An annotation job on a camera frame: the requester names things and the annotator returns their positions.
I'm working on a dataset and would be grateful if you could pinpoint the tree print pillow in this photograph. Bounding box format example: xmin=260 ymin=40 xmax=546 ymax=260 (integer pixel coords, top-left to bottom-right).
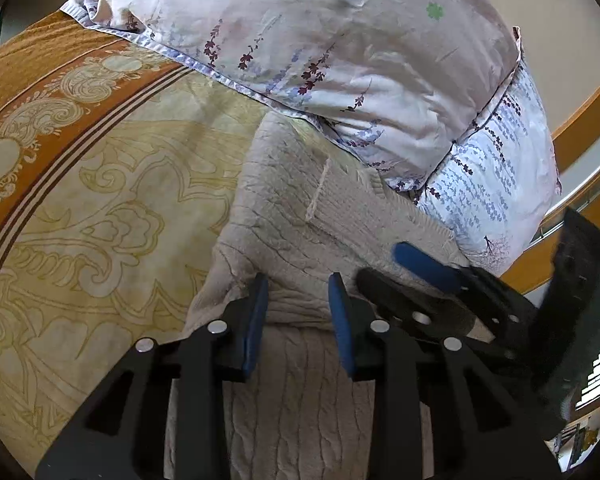
xmin=387 ymin=25 xmax=563 ymax=276

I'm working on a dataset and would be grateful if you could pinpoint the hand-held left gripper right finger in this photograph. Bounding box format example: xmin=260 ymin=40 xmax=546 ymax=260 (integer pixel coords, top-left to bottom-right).
xmin=328 ymin=272 xmax=563 ymax=480

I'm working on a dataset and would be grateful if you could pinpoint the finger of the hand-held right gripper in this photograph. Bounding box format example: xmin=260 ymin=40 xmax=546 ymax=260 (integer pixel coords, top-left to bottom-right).
xmin=391 ymin=241 xmax=537 ymax=356
xmin=356 ymin=267 xmax=496 ymax=346

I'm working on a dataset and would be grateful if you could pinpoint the pink floral pillow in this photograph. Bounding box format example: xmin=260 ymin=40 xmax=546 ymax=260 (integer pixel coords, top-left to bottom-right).
xmin=60 ymin=0 xmax=523 ymax=178

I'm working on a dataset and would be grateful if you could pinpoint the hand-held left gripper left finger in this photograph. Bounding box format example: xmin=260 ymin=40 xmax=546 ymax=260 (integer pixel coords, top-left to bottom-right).
xmin=35 ymin=272 xmax=270 ymax=480

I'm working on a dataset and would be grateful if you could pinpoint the beige cable knit sweater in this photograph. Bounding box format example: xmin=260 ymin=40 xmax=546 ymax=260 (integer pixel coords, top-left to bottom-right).
xmin=162 ymin=110 xmax=473 ymax=480

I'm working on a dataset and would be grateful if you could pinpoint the yellow patterned bed sheet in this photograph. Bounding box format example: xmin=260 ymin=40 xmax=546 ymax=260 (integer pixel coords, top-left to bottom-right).
xmin=0 ymin=10 xmax=301 ymax=478

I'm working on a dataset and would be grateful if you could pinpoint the wooden headboard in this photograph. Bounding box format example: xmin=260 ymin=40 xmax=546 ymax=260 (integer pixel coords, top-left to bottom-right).
xmin=500 ymin=60 xmax=600 ymax=293

